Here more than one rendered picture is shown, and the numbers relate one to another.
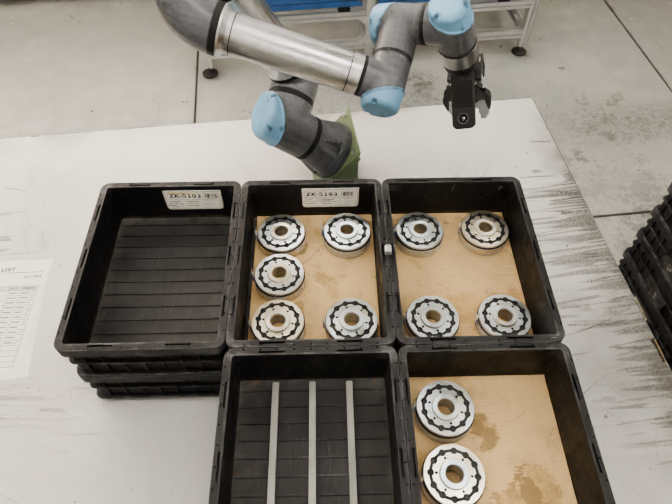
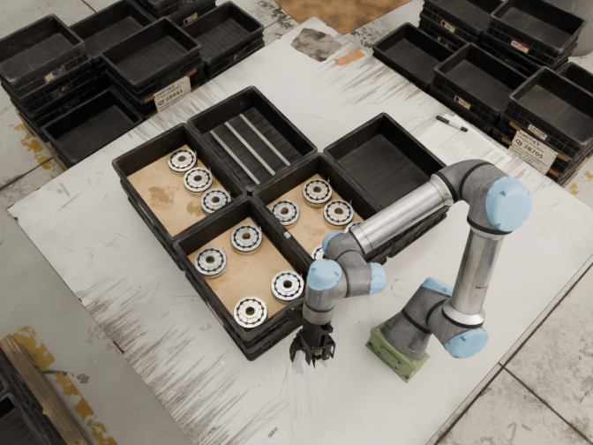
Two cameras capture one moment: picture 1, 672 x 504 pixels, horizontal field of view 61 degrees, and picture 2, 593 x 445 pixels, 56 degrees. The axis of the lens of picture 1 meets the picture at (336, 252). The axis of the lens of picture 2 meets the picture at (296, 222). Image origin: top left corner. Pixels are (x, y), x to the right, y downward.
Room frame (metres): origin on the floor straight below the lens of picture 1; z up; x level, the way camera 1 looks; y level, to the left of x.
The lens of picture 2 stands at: (1.36, -0.61, 2.43)
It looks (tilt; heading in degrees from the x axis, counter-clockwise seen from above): 59 degrees down; 142
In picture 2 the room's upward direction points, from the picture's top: 1 degrees clockwise
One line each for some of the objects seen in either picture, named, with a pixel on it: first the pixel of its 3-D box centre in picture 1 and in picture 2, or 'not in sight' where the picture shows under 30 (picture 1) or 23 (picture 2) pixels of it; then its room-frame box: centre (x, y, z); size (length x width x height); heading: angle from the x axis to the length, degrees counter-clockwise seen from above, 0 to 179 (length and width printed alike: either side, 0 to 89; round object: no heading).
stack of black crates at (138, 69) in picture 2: not in sight; (159, 83); (-0.73, 0.10, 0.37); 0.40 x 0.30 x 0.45; 97
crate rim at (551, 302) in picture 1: (463, 254); (247, 263); (0.66, -0.25, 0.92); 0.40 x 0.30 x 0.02; 1
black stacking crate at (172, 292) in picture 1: (164, 274); (388, 176); (0.65, 0.35, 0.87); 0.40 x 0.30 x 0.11; 1
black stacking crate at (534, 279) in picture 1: (458, 269); (249, 270); (0.66, -0.25, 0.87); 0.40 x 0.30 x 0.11; 1
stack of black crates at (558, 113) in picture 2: not in sight; (544, 136); (0.68, 1.42, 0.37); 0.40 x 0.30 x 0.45; 7
